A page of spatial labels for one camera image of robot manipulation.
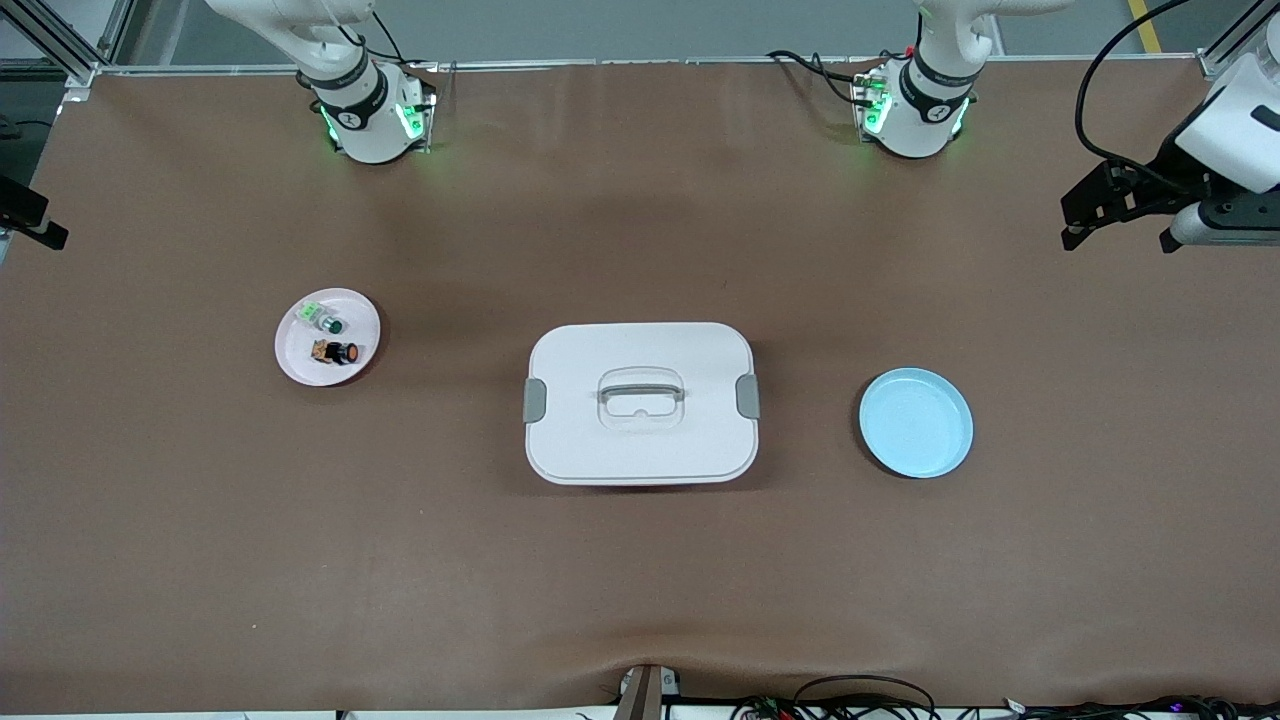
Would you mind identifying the white lidded storage box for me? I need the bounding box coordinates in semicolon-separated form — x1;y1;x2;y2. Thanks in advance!
524;322;761;487

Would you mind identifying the light blue round plate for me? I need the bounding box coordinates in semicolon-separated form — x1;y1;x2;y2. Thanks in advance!
858;367;975;480

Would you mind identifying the pink round plate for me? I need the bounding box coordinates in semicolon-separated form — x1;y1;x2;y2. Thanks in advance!
274;288;382;388

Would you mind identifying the brown table mat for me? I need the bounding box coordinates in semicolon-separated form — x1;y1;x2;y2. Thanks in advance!
0;62;1280;716

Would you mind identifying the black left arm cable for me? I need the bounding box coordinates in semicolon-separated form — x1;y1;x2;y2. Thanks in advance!
1075;0;1201;191

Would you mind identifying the aluminium frame post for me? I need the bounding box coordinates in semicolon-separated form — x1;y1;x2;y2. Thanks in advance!
1198;0;1280;79
0;0;138;101

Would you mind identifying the black left base cable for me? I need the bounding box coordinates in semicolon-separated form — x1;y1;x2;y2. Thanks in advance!
766;48;886;109

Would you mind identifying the black base cable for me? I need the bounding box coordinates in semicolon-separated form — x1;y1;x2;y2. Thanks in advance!
372;10;441;73
766;48;886;109

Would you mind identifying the black right base cable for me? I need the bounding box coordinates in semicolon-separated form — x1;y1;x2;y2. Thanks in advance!
372;10;441;73

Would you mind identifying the clear box handle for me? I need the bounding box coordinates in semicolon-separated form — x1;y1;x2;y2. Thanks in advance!
596;367;687;421

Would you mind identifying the black cable bundle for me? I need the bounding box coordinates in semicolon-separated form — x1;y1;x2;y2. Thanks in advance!
1000;695;1280;720

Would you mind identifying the black looped cable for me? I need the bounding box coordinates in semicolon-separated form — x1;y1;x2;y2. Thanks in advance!
793;675;938;720

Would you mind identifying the silver table edge rail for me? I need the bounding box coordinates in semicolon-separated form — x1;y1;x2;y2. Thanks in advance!
95;58;1206;76

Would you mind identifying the grey metal mount bracket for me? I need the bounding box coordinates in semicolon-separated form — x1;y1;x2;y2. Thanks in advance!
612;663;683;720

